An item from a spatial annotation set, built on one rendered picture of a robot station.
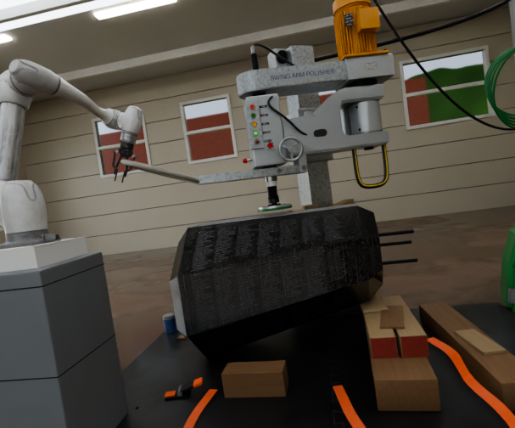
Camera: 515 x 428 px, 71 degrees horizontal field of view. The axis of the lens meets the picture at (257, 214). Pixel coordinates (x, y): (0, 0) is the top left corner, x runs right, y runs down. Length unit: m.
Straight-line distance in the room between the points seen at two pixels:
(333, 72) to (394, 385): 1.71
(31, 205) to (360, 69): 1.89
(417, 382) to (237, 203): 7.13
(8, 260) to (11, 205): 0.22
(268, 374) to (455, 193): 7.40
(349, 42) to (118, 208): 7.80
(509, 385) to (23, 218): 2.00
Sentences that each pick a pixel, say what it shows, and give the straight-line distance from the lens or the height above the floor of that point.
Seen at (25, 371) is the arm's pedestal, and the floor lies 0.43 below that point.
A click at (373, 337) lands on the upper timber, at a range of 1.82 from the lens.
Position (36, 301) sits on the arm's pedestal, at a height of 0.69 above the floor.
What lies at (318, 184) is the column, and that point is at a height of 0.97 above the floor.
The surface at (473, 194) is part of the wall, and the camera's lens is 8.92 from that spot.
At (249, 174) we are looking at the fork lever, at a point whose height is 1.09.
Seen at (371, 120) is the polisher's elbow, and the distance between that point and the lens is 2.42.
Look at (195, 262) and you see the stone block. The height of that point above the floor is 0.64.
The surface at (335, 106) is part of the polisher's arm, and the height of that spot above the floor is 1.42.
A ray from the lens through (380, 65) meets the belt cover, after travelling 2.49.
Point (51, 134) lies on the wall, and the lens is 10.54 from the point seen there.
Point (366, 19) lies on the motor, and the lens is 2.51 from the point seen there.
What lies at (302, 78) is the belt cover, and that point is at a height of 1.61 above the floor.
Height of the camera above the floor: 0.96
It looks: 3 degrees down
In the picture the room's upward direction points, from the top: 8 degrees counter-clockwise
